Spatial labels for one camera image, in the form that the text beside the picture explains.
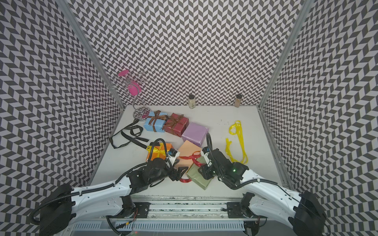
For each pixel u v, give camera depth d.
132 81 1.06
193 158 0.85
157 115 1.03
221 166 0.58
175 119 1.02
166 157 0.66
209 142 0.63
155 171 0.58
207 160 0.70
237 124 1.07
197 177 0.77
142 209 0.73
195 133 0.94
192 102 1.13
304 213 0.39
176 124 0.98
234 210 0.73
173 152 0.67
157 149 0.87
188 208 0.75
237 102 1.14
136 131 1.04
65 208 0.41
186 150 0.89
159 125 0.99
